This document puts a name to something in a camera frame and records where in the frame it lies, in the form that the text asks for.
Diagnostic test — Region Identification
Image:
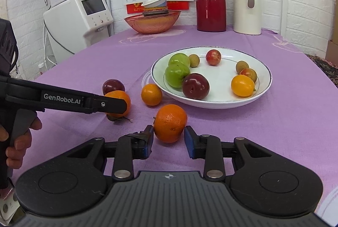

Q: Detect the small orange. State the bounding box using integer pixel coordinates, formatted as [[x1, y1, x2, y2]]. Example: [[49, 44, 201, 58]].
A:
[[141, 83, 163, 106]]

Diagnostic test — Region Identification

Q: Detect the red-brown glass bowl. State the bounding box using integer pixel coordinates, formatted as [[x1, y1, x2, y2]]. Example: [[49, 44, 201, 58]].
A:
[[124, 10, 182, 34]]

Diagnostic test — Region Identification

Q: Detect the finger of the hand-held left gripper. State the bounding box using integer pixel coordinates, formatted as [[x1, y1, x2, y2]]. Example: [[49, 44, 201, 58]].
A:
[[87, 95, 128, 115]]

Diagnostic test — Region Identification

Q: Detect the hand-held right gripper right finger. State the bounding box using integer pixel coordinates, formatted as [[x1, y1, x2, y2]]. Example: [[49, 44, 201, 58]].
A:
[[184, 125, 272, 180]]

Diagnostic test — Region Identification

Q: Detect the green jujube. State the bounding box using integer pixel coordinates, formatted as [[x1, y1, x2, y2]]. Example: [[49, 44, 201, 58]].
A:
[[168, 53, 191, 69], [165, 63, 191, 89]]

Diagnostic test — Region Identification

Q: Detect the large orange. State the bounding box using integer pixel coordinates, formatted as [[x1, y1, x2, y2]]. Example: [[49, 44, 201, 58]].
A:
[[154, 104, 188, 144], [104, 90, 131, 119]]

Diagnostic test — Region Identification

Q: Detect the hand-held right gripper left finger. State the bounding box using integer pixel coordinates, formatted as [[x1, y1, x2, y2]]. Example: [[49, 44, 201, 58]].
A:
[[66, 125, 155, 182]]

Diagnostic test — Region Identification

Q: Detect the dark purple plum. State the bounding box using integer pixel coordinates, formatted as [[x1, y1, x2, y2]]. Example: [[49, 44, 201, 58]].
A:
[[102, 79, 125, 95], [182, 73, 210, 101]]

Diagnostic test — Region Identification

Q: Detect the white dispenser with screen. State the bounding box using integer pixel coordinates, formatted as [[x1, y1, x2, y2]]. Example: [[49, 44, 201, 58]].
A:
[[43, 0, 114, 64]]

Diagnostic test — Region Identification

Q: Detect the dark patterned cloth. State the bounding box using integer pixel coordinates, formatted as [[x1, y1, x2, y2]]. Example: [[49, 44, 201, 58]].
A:
[[305, 54, 338, 77]]

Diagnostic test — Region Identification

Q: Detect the white bowl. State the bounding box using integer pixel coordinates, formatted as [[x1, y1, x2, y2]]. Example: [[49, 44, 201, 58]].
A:
[[141, 0, 167, 9]]

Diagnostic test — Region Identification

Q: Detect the white plate with dark rim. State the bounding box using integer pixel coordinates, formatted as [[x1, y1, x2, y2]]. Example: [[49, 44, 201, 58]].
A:
[[151, 46, 272, 109]]

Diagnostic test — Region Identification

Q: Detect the white thermos jug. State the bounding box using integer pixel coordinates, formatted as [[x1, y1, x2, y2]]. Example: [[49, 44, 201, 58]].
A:
[[233, 0, 262, 35]]

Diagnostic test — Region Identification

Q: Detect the low cardboard box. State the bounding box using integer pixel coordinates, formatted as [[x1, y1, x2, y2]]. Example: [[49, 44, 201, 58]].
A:
[[326, 39, 338, 66]]

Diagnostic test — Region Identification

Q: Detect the yellow-orange citrus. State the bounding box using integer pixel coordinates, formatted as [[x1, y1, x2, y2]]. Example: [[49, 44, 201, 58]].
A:
[[231, 74, 256, 97]]

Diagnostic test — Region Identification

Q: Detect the red and yellow plum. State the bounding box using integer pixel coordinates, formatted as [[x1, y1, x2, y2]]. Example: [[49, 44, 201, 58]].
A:
[[240, 68, 258, 83]]

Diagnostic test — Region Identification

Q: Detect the tan longan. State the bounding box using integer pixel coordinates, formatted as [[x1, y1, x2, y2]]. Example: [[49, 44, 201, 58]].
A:
[[236, 61, 250, 75], [188, 54, 200, 68]]

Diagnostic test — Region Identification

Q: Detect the person's left hand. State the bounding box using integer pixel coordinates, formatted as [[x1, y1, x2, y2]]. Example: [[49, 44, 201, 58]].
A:
[[0, 116, 43, 170]]

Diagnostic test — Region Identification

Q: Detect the brown patterned bowl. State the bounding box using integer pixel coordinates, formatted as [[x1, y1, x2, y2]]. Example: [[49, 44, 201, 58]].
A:
[[144, 6, 169, 13]]

